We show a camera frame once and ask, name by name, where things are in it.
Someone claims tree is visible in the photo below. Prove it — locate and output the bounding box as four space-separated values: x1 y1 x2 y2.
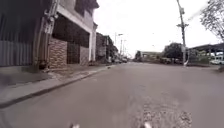
199 0 224 42
163 42 184 62

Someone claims large dark building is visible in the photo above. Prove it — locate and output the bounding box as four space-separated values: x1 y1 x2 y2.
0 0 100 71

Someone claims concrete sidewalk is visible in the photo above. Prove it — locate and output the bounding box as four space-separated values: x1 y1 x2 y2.
0 63 113 109

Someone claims row of buildings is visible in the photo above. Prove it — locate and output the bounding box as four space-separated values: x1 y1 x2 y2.
95 32 120 64

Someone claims white vehicle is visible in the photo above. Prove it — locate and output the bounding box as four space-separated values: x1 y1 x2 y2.
209 57 224 66

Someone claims roofed shelter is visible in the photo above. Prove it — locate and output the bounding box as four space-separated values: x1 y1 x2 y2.
189 42 224 65

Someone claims grey asphalt road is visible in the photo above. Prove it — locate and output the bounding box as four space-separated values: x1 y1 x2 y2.
0 62 224 128

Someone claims street lamp pole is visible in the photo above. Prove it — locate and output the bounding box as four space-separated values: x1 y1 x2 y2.
114 32 124 58

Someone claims utility pole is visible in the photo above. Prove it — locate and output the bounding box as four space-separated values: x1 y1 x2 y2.
176 0 190 67

